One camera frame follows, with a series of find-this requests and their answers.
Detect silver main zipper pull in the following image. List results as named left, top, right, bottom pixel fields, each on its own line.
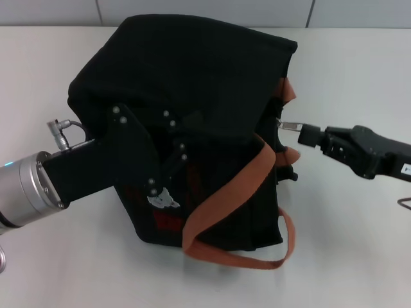
left=276, top=117, right=304, bottom=133

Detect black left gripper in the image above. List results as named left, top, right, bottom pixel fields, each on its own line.
left=43, top=102, right=203, bottom=210

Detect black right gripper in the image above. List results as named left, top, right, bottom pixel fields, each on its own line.
left=297, top=124, right=411, bottom=184

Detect grey left gripper cable plug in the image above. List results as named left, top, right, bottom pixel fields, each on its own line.
left=46, top=119, right=91, bottom=152

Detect black food bag orange straps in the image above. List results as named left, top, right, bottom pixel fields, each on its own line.
left=67, top=14, right=302, bottom=271

